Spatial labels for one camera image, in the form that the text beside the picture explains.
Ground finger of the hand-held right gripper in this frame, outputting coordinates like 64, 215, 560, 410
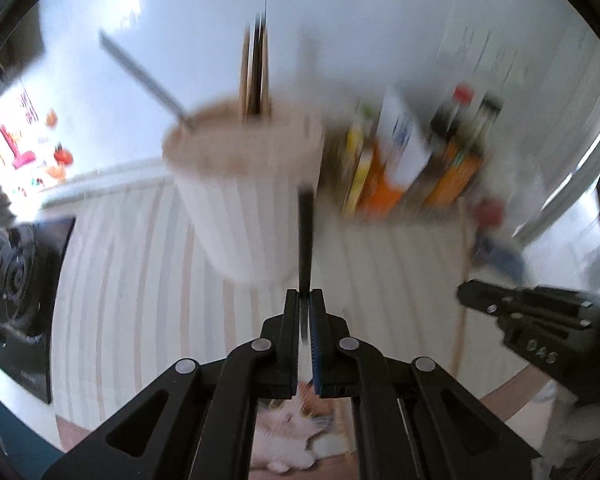
456, 280, 595, 331

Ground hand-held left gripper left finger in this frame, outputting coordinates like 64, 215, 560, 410
42, 290, 300, 480

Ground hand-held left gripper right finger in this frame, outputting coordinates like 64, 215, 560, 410
311, 289, 541, 480

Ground dark brown chopstick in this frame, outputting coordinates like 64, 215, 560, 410
98, 29, 196, 133
296, 186, 315, 346
250, 15, 261, 117

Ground beige round chopstick holder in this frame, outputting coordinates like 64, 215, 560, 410
162, 92, 327, 288

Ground light wooden chopstick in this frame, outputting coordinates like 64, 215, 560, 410
260, 25, 272, 117
237, 27, 251, 116

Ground light chopstick with green mark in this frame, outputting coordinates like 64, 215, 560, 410
450, 222, 472, 378

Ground red item in bag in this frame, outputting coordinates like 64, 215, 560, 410
472, 197, 506, 227

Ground plastic bag with white contents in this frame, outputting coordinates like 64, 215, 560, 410
480, 150, 551, 241

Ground clear seasoning tray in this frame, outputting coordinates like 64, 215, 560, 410
340, 195, 476, 225

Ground dark sauce bottle orange label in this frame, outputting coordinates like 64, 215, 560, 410
425, 97, 504, 209

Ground striped cat print table mat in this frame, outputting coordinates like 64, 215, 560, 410
50, 180, 548, 476

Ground yellow seasoning packet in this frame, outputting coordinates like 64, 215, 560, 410
342, 127, 377, 217

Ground dark sauce bottle red cap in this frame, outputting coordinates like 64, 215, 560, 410
415, 85, 475, 201

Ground green seasoning packet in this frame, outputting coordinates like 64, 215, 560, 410
355, 102, 378, 131

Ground black gas stove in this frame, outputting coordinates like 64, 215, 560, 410
0, 217, 77, 405

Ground range hood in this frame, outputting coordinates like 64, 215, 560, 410
0, 2, 47, 92

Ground colourful wall stickers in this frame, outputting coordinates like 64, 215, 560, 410
0, 87, 77, 203

